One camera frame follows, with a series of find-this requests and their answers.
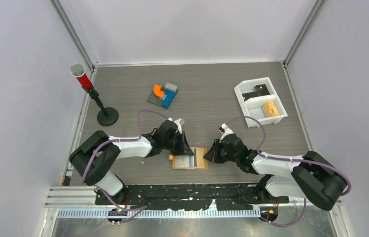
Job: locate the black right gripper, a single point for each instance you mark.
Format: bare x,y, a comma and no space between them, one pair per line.
213,155

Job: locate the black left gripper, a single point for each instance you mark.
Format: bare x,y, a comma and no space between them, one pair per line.
184,148

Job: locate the orange credit card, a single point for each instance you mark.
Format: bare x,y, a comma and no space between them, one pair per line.
198,161
270,110

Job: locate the orange leather card holder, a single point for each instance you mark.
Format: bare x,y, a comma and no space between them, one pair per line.
185,162

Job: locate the black credit card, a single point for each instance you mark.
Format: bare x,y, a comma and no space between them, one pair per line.
261,90
249,95

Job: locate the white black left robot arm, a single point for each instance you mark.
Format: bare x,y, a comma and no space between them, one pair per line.
94,157

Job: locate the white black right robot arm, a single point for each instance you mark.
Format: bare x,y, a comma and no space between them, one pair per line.
309,176

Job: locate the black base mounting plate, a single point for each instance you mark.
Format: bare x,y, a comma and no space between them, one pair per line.
193,197

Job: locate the toy brick assembly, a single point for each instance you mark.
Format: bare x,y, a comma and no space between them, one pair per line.
163,95

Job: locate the white plastic divided bin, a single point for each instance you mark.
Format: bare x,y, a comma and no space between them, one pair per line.
253,106

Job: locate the black microphone stand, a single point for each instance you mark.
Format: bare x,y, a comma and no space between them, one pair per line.
107,116

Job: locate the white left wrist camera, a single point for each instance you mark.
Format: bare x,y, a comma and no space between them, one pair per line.
179,123

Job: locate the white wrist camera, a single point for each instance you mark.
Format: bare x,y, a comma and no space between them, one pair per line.
179,123
225,130

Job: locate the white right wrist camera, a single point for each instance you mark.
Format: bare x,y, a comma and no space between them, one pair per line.
225,130

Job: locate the white slotted cable duct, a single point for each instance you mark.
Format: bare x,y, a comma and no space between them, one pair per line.
211,212

